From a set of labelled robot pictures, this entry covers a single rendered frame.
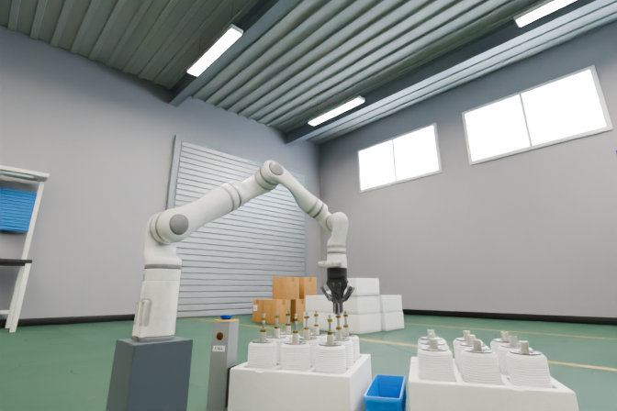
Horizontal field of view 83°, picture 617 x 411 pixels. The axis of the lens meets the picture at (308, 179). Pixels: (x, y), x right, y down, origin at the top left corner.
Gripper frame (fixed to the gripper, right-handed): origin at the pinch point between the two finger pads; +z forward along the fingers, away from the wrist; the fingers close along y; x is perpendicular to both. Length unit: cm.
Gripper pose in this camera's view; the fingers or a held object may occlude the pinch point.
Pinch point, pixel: (338, 308)
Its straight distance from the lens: 133.9
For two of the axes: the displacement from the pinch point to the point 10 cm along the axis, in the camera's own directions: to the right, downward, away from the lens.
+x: -4.8, -2.7, -8.4
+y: -8.8, 1.5, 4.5
